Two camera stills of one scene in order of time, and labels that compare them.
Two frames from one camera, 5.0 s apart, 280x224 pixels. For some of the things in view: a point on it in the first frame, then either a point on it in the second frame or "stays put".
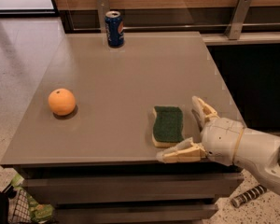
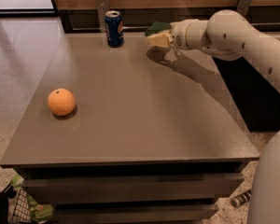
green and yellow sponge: (167, 127) -> (157, 27)
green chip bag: (38, 213) stays put
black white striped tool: (248, 195) stays put
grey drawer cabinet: (98, 165) stays put
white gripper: (221, 139) -> (178, 35)
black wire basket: (9, 206) stays put
